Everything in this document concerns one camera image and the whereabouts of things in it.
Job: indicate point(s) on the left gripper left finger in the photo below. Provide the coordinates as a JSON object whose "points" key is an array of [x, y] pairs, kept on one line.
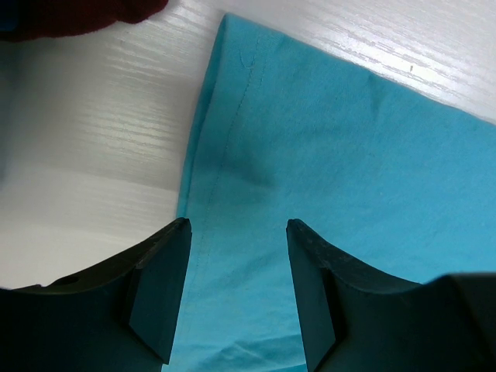
{"points": [[117, 315]]}

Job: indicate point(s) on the teal t shirt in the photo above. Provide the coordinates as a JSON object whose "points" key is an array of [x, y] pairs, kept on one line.
{"points": [[285, 131]]}

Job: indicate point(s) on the dark red folded shirt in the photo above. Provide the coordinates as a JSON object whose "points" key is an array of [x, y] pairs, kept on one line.
{"points": [[30, 20]]}

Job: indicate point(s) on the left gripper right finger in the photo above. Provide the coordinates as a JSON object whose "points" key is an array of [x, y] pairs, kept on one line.
{"points": [[354, 317]]}

